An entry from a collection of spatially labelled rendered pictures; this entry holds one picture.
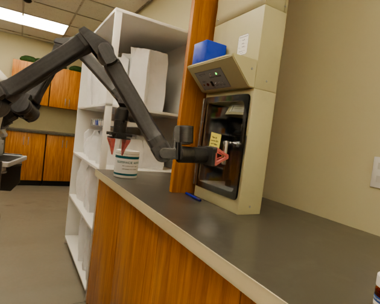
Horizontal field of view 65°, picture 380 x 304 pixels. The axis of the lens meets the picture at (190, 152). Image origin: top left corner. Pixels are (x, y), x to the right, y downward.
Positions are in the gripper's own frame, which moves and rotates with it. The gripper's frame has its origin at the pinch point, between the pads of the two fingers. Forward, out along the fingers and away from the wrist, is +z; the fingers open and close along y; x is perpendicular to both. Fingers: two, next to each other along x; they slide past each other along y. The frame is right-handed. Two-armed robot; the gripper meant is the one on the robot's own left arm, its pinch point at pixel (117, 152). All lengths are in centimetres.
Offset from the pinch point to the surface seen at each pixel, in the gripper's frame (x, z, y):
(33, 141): 455, 34, -13
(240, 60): -46, -40, 26
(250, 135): -46, -15, 35
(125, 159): 24.1, 5.3, 12.3
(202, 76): -22, -37, 26
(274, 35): -46, -52, 40
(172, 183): -9.3, 11.1, 24.8
